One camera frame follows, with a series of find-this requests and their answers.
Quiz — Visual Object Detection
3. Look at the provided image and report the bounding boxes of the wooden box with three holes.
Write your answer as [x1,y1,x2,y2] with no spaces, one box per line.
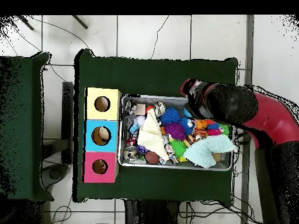
[81,86,123,184]

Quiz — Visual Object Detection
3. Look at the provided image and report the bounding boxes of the blue spiky ball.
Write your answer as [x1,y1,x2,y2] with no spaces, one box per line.
[159,107,182,125]

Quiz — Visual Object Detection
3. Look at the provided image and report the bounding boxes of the dark green tablecloth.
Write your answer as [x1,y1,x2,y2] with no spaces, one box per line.
[0,51,54,202]
[72,48,239,206]

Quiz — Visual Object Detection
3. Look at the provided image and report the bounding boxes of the blue spiky toy with eyes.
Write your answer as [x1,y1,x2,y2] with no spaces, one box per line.
[179,117,194,136]

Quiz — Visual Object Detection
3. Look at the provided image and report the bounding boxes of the purple spiky toy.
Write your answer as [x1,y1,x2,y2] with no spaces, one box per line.
[163,122,187,141]

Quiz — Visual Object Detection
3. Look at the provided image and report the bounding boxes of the cream knitted cloth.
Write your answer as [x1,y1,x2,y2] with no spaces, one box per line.
[137,108,170,163]

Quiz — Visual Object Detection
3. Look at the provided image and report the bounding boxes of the bright green spiky ball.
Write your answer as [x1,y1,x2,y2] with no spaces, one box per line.
[169,139,187,158]

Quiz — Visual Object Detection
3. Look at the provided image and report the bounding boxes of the mint green knitted cloth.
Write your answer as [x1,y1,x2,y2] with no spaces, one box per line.
[182,134,238,169]

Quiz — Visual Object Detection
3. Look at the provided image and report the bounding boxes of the brown toy football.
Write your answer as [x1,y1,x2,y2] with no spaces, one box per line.
[144,151,161,165]

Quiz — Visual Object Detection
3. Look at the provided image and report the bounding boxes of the black upright panel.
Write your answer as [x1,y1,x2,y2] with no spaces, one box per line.
[61,81,74,164]

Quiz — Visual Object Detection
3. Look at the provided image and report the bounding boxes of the black stand leg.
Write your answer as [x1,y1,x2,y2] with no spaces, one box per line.
[72,15,88,30]
[18,15,34,31]

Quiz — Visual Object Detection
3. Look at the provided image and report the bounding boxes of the grey stand base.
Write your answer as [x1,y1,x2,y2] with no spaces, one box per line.
[41,163,69,190]

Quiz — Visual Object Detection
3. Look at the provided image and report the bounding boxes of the shallow wire mesh bin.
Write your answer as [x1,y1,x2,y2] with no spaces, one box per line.
[117,94,235,172]

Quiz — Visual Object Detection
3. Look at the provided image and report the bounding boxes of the thin black cable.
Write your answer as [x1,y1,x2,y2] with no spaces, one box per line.
[150,15,169,60]

